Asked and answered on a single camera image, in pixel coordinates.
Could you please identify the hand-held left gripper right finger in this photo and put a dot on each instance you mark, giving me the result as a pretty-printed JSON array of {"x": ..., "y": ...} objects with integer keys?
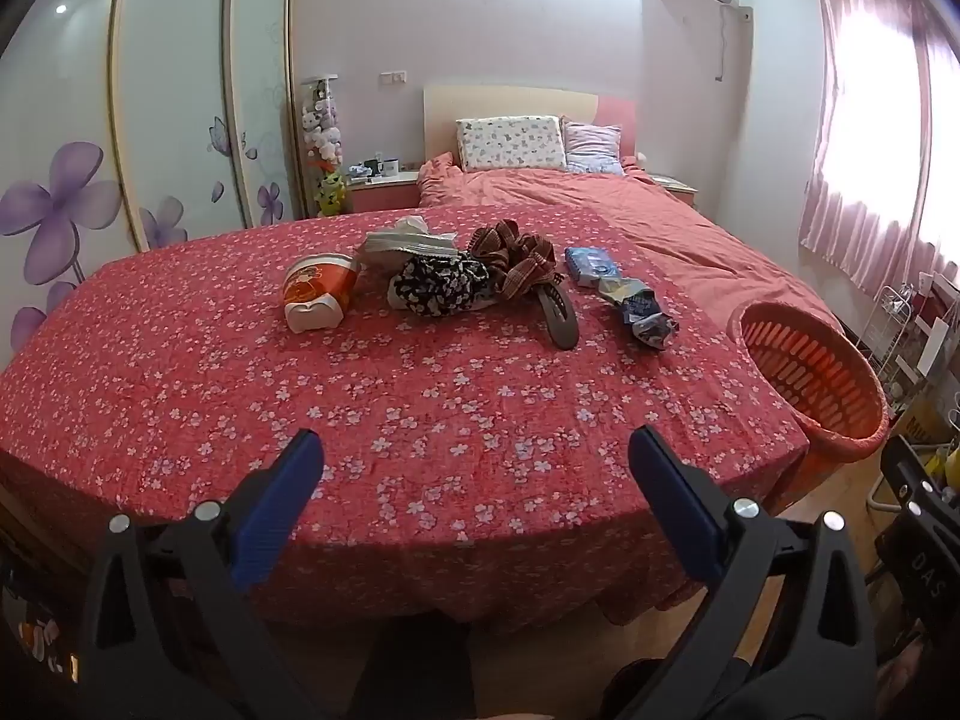
[{"x": 675, "y": 495}]

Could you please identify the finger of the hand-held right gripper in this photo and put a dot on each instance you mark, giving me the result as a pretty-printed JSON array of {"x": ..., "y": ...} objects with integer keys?
[{"x": 904, "y": 465}]

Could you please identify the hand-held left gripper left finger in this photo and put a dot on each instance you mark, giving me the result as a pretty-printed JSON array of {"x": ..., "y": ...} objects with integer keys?
[{"x": 277, "y": 510}]

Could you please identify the orange plastic basket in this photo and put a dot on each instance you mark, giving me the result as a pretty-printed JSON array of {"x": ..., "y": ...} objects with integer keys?
[{"x": 832, "y": 450}]

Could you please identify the blue tissue pack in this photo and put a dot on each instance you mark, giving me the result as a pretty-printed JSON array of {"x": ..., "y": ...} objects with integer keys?
[{"x": 589, "y": 266}]

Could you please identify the cardboard box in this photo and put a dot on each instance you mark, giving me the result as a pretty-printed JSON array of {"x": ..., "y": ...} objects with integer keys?
[{"x": 926, "y": 412}]

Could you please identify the crumpled blue wrapper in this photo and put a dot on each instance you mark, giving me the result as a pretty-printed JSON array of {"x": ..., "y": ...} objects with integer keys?
[{"x": 645, "y": 319}]

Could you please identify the red floral blanket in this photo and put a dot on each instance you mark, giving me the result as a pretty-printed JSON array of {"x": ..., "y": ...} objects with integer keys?
[{"x": 450, "y": 405}]

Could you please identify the grey slipper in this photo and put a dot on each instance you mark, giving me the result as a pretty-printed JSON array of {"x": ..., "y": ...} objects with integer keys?
[{"x": 559, "y": 322}]

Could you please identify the red white paper bucket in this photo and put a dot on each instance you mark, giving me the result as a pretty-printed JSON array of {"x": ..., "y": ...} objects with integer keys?
[{"x": 322, "y": 285}]

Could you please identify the black floral cloth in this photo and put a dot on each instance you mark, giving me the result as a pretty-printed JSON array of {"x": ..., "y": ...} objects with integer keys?
[{"x": 435, "y": 285}]

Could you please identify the pink duvet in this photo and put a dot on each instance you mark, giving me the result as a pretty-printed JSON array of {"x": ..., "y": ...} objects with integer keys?
[{"x": 637, "y": 217}]

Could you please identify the brown plaid cloth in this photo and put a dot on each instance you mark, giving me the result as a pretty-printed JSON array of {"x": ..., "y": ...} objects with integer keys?
[{"x": 517, "y": 259}]

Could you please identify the white folded paper stack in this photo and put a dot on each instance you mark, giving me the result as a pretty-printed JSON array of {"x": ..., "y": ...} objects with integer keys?
[{"x": 412, "y": 247}]

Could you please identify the pink curtain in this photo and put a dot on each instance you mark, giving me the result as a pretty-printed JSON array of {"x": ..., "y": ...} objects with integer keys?
[{"x": 862, "y": 165}]

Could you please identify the beige nightstand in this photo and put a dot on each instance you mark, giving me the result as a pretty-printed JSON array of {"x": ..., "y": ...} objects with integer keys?
[{"x": 675, "y": 187}]

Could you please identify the crumpled white tissue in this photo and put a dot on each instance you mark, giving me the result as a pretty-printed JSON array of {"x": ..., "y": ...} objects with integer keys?
[{"x": 411, "y": 225}]

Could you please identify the yellow green plush toy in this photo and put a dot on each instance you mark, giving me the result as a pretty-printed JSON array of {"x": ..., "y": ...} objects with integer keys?
[{"x": 331, "y": 193}]

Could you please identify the pink white nightstand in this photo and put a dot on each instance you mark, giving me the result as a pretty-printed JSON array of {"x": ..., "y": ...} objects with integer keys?
[{"x": 382, "y": 195}]

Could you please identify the pink striped pillow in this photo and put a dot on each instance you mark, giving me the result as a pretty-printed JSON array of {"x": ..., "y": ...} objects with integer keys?
[{"x": 592, "y": 146}]

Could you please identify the white mug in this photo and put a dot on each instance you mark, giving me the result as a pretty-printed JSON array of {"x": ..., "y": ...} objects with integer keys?
[{"x": 390, "y": 166}]

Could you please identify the clear tube of plush toys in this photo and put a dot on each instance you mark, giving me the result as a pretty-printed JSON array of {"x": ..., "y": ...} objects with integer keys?
[{"x": 322, "y": 127}]

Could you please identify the white patterned pillow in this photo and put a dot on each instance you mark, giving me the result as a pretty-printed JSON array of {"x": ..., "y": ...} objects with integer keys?
[{"x": 510, "y": 142}]

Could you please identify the beige pink bed headboard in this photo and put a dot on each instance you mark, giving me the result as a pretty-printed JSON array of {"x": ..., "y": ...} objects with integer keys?
[{"x": 510, "y": 101}]

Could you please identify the floral sliding door wardrobe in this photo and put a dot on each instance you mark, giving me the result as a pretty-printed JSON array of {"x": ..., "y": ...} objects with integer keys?
[{"x": 172, "y": 90}]

